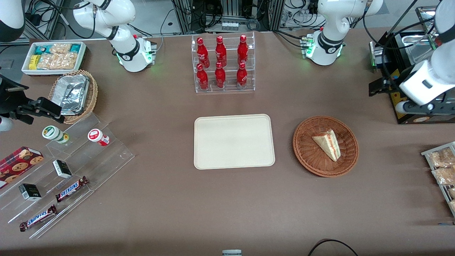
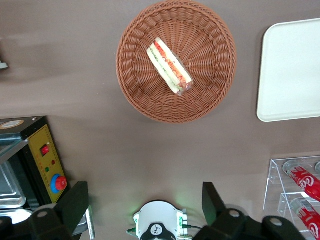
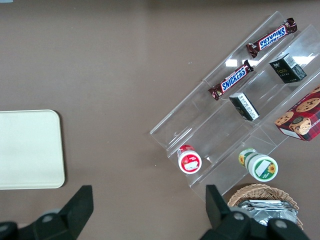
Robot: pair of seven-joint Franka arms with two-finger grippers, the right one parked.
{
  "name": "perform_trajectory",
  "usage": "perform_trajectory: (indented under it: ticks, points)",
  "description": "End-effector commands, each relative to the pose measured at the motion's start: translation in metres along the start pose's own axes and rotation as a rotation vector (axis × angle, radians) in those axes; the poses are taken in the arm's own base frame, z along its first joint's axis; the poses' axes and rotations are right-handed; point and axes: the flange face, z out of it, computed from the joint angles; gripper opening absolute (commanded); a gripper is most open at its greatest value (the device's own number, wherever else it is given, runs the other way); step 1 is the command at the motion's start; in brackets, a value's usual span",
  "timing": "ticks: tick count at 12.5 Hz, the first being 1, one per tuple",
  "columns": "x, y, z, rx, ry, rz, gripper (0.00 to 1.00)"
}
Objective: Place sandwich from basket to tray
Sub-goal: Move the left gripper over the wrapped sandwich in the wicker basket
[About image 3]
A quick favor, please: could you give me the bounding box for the cream plastic tray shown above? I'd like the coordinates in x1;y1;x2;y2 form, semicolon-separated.
0;109;66;190

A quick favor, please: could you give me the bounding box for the clear acrylic tiered stand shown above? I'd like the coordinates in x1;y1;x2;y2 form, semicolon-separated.
149;10;320;201

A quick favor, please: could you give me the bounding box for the small black carton box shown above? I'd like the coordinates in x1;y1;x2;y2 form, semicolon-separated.
228;92;260;122
269;52;308;84

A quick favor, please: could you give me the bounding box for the green lid sunflower jar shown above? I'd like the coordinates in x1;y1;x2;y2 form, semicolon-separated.
237;147;279;182

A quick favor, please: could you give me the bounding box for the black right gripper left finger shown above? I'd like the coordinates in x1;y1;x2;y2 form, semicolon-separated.
18;185;94;240

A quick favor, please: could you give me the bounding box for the red lid white jar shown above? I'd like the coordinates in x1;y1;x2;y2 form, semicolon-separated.
177;144;203;174

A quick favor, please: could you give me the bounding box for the Snickers chocolate bar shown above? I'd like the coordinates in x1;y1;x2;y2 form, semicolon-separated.
245;17;298;59
208;59;255;101

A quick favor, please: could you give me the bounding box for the foil wrapped package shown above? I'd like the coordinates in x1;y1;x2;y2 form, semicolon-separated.
249;211;300;227
237;199;298;218

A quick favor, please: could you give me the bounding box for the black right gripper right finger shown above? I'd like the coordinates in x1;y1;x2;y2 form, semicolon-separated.
199;184;252;240

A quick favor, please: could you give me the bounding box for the red chocolate chip cookie box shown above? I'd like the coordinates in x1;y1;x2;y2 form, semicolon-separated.
274;85;320;142

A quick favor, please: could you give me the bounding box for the light wicker basket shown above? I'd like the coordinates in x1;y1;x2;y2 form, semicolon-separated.
227;183;305;231

